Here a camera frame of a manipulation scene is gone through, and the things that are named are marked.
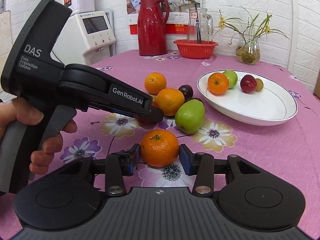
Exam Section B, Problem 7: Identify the white oval plate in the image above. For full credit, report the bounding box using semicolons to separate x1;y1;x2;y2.
196;72;298;126

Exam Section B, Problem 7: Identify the red plastic basket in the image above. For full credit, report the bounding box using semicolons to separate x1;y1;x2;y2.
174;40;219;59

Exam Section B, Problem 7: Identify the red thermos jug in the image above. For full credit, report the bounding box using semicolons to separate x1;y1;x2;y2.
137;0;170;56

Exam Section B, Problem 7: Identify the round green apple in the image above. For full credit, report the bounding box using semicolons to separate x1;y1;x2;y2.
223;70;238;89

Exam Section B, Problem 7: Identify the white water dispenser machine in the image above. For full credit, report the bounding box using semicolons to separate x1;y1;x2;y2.
51;9;116;66

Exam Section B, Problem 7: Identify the green apple pear-shaped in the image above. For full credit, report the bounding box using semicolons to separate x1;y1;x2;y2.
175;99;206;134

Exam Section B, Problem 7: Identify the bumpy tangerine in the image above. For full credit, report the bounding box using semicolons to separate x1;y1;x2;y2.
207;72;229;95
140;129;180;167

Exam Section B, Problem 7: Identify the clear glass pitcher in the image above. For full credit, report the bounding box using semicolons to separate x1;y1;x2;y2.
187;7;213;43

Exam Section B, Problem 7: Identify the brown kiwi fruit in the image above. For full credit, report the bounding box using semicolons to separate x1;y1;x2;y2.
255;79;264;92

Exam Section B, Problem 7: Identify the glass vase with orchid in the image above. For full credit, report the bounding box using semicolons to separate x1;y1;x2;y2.
213;7;289;65

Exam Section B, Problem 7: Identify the smooth orange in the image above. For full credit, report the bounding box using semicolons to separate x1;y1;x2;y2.
144;73;167;95
156;88;185;116

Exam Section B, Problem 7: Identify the pink floral tablecloth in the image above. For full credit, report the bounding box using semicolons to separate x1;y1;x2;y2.
0;49;320;233

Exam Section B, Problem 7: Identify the red apple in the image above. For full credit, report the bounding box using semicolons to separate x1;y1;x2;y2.
135;116;158;127
240;74;257;93

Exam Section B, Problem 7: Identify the person's left hand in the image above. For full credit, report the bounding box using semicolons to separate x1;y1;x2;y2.
0;97;78;176

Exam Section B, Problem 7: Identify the dark purple plum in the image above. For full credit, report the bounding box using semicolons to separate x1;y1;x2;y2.
178;85;194;102

